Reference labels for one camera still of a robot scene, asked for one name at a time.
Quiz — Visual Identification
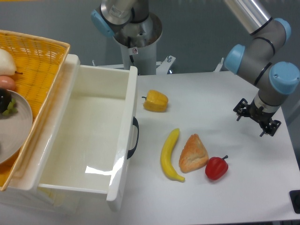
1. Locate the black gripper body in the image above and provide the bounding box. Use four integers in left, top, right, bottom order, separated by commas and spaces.
247, 103, 274, 124

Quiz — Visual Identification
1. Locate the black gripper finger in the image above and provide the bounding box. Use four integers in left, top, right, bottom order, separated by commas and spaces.
259, 120, 281, 136
233, 98, 250, 121

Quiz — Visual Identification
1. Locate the red bell pepper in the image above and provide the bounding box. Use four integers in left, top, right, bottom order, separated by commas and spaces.
205, 155, 229, 180

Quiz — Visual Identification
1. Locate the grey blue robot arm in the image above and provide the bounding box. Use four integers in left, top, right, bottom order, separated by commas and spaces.
90, 0, 300, 136

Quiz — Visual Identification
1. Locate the yellow bell pepper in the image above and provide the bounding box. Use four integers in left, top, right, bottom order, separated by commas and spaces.
142, 90, 168, 113

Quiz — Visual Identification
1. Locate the triangular bread pastry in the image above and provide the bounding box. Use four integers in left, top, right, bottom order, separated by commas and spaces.
179, 134, 209, 173

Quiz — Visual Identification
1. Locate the black device at edge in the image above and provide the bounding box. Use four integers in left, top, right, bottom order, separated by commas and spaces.
289, 190, 300, 214

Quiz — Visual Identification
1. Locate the yellow banana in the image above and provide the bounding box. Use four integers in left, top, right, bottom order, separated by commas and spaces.
160, 128, 185, 182

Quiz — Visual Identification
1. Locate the white plastic drawer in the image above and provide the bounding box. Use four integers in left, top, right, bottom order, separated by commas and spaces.
35, 65, 138, 212

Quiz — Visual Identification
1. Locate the yellow woven basket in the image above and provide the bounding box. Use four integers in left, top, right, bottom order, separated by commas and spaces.
0, 30, 70, 191

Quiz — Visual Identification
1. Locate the white drawer cabinet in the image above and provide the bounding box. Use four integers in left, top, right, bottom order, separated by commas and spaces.
0, 54, 82, 215

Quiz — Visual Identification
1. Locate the grey plate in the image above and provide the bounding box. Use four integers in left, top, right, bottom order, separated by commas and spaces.
0, 91, 33, 163

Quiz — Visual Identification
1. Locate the orange peach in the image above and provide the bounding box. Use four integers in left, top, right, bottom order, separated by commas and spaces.
0, 75, 16, 91

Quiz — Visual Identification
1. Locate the white pear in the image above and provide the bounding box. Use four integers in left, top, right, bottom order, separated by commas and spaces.
0, 49, 23, 76

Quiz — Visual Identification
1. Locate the black drawer handle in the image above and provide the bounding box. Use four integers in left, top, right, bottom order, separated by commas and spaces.
127, 117, 140, 159

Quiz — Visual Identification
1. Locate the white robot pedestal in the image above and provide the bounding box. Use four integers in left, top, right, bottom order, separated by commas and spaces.
92, 11, 176, 76

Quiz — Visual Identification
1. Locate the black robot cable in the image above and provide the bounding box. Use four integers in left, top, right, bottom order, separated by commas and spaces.
127, 36, 135, 68

